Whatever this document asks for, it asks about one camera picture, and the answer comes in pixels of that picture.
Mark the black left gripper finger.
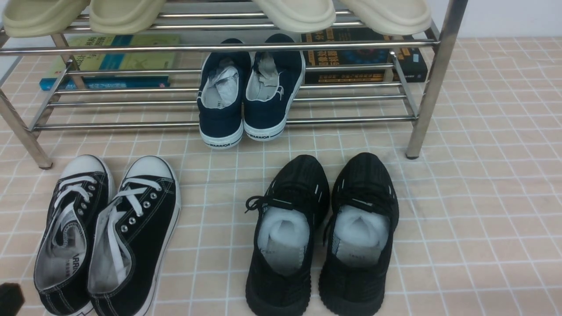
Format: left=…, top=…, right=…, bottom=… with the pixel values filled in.
left=0, top=283, right=25, bottom=316

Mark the black canvas sneaker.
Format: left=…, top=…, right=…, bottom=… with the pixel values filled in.
left=33, top=154, right=115, bottom=316
left=87, top=155, right=181, bottom=316

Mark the silver metal shoe rack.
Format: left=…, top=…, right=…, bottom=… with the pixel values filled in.
left=1, top=0, right=468, bottom=170

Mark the black knit sneaker left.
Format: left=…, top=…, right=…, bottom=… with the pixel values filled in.
left=245, top=154, right=330, bottom=316

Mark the black knit sneaker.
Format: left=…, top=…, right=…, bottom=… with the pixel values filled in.
left=245, top=154, right=330, bottom=316
left=319, top=152, right=399, bottom=316

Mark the beige slipper far left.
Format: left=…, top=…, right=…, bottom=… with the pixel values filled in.
left=2, top=0, right=90, bottom=38

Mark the beige slipper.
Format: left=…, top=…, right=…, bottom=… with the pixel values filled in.
left=2, top=0, right=90, bottom=38
left=89, top=0, right=166, bottom=35

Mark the navy canvas sneaker left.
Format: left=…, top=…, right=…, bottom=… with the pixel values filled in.
left=197, top=51, right=253, bottom=150

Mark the navy canvas sneaker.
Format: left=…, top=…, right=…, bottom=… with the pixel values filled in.
left=197, top=51, right=253, bottom=150
left=243, top=50, right=306, bottom=142

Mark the navy canvas sneaker right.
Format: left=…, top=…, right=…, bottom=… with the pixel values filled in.
left=243, top=50, right=306, bottom=142

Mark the black knit sneaker right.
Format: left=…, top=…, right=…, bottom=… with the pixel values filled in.
left=319, top=152, right=399, bottom=316

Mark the cream slipper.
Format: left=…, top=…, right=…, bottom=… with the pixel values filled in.
left=253, top=0, right=336, bottom=34
left=341, top=0, right=433, bottom=36

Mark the black and gold book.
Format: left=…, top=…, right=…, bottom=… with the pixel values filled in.
left=301, top=28, right=428, bottom=84

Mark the tan checkered floor mat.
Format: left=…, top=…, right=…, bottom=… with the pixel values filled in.
left=0, top=38, right=562, bottom=316

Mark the cream slipper far right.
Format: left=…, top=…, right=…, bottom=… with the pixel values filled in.
left=341, top=0, right=433, bottom=36

